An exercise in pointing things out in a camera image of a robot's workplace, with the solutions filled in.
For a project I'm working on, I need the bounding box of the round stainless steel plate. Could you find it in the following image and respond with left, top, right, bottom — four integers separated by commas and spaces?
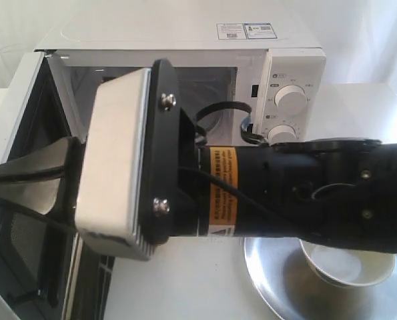
244, 238, 397, 319

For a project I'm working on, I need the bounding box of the blue white label sticker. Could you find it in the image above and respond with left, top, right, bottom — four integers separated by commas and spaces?
216, 23, 278, 40

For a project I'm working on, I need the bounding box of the white ceramic bowl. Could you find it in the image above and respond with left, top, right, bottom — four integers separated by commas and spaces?
300, 240, 395, 287

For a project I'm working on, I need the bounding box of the upper white control knob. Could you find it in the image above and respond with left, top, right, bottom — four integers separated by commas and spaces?
274, 85, 308, 115

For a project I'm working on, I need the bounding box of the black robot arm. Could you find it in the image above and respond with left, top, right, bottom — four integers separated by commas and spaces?
0, 59, 397, 260

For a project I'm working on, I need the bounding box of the white control knob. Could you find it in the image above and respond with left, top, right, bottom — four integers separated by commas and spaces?
274, 85, 308, 115
268, 125, 297, 145

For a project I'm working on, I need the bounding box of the lower white control knob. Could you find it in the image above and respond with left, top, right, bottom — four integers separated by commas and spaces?
268, 125, 297, 145

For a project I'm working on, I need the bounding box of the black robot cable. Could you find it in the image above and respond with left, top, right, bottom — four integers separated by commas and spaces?
193, 101, 269, 147

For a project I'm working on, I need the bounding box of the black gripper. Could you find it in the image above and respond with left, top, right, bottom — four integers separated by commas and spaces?
141, 59, 198, 245

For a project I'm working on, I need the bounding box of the white microwave oven body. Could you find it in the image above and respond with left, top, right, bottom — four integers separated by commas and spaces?
37, 19, 326, 143

